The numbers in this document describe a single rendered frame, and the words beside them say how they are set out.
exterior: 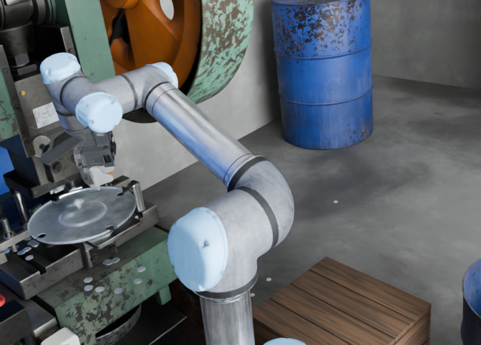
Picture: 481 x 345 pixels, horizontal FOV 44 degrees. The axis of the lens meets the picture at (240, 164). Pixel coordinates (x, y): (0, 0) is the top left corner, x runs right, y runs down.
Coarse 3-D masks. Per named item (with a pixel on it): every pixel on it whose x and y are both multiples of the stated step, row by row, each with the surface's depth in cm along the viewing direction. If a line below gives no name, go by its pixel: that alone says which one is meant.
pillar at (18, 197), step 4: (16, 196) 164; (20, 196) 165; (16, 200) 165; (20, 200) 165; (16, 204) 166; (20, 204) 166; (24, 204) 167; (20, 208) 166; (24, 208) 167; (20, 212) 167; (24, 212) 167; (24, 216) 167; (28, 216) 168; (24, 220) 168; (28, 220) 168
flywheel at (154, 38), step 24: (120, 0) 166; (144, 0) 164; (192, 0) 145; (144, 24) 168; (168, 24) 161; (192, 24) 149; (120, 48) 181; (144, 48) 173; (168, 48) 165; (192, 48) 152; (120, 72) 183; (192, 72) 158
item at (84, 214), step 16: (80, 192) 172; (96, 192) 171; (112, 192) 169; (128, 192) 167; (48, 208) 165; (64, 208) 164; (80, 208) 162; (96, 208) 160; (112, 208) 161; (128, 208) 159; (32, 224) 158; (48, 224) 157; (64, 224) 155; (80, 224) 154; (96, 224) 154; (112, 224) 153; (48, 240) 149; (64, 240) 148; (80, 240) 147
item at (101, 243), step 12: (108, 228) 152; (120, 228) 151; (132, 228) 151; (96, 240) 147; (108, 240) 146; (84, 252) 157; (96, 252) 160; (108, 252) 163; (84, 264) 160; (96, 264) 160
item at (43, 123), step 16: (32, 64) 149; (16, 80) 143; (32, 80) 145; (32, 96) 146; (48, 96) 149; (32, 112) 147; (48, 112) 150; (32, 128) 148; (48, 128) 151; (16, 160) 157; (32, 160) 151; (64, 160) 154; (32, 176) 154; (48, 176) 153; (64, 176) 155
